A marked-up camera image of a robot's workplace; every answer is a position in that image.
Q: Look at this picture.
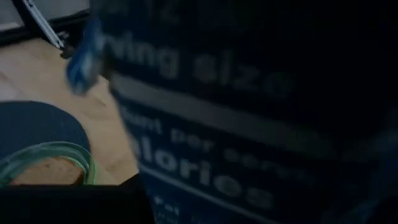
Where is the round dark blue placemat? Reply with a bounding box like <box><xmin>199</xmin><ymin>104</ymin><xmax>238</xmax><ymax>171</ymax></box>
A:
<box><xmin>0</xmin><ymin>101</ymin><xmax>91</xmax><ymax>162</ymax></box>

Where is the brown toast slice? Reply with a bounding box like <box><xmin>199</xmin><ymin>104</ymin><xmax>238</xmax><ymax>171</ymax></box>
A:
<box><xmin>11</xmin><ymin>157</ymin><xmax>85</xmax><ymax>187</ymax></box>

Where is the green glass plate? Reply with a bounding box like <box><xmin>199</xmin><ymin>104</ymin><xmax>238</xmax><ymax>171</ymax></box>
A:
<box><xmin>0</xmin><ymin>141</ymin><xmax>97</xmax><ymax>187</ymax></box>

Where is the black aluminium table frame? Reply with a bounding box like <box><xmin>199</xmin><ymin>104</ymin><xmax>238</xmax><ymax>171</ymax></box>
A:
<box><xmin>0</xmin><ymin>9</ymin><xmax>91</xmax><ymax>46</ymax></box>

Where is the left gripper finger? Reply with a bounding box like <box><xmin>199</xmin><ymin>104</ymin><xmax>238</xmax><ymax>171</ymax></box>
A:
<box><xmin>0</xmin><ymin>174</ymin><xmax>156</xmax><ymax>224</ymax></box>

